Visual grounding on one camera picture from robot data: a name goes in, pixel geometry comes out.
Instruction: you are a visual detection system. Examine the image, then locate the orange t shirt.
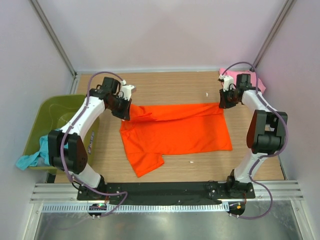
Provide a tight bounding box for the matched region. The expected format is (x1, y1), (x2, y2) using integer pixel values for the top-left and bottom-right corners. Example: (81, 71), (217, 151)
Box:
(119, 102), (233, 177)

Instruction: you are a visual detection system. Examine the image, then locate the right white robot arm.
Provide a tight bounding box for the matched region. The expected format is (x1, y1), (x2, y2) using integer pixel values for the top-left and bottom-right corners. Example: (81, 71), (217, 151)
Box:
(218, 73), (288, 198)

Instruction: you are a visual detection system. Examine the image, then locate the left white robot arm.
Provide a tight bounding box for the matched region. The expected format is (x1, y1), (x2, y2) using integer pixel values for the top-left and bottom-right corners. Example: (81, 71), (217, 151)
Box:
(47, 72), (136, 200)

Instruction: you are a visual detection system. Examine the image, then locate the pink folded t shirt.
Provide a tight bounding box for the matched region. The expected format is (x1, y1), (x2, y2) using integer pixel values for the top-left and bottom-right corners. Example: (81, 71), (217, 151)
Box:
(218, 67), (267, 93)

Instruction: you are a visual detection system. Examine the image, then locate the green plastic laundry basket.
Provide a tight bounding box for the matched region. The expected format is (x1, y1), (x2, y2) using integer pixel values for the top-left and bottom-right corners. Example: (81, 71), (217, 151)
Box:
(22, 94), (85, 175)

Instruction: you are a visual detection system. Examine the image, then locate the teal t shirt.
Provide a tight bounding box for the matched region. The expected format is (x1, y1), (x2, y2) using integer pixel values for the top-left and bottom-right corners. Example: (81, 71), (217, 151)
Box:
(15, 128), (70, 171)

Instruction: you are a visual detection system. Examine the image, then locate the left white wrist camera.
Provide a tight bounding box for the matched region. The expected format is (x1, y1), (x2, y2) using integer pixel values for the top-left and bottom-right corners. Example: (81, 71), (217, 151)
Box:
(119, 80), (137, 101)

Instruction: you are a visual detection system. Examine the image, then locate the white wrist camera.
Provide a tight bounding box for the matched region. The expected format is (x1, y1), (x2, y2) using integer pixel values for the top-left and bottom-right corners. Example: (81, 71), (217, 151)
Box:
(119, 80), (137, 101)
(218, 75), (234, 92)

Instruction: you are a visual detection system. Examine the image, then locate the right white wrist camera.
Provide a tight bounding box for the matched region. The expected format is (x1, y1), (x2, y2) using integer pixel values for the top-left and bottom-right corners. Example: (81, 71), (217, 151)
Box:
(218, 75), (234, 92)

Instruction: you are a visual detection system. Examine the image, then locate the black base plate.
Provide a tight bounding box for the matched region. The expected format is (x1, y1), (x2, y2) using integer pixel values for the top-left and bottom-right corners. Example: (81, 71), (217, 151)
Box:
(76, 180), (256, 206)

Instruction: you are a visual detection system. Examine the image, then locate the aluminium rail frame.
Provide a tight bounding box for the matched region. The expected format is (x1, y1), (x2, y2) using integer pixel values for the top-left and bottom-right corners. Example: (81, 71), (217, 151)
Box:
(30, 180), (304, 206)

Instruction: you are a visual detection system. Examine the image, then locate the right aluminium corner post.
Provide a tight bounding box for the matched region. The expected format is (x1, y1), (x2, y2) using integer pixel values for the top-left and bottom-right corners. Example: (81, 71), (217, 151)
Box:
(252, 0), (297, 69)

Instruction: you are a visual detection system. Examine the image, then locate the aluminium corner post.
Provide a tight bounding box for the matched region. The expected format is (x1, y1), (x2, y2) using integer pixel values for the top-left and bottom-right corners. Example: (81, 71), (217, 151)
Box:
(29, 0), (77, 79)
(252, 0), (297, 69)

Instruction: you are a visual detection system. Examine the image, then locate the white slotted cable duct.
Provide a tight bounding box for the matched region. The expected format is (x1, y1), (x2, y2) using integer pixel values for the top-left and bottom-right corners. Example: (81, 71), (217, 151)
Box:
(41, 202), (229, 214)

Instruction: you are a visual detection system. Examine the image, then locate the left aluminium corner post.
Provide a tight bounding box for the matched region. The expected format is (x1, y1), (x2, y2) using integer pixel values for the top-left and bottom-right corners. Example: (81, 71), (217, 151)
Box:
(29, 0), (77, 79)

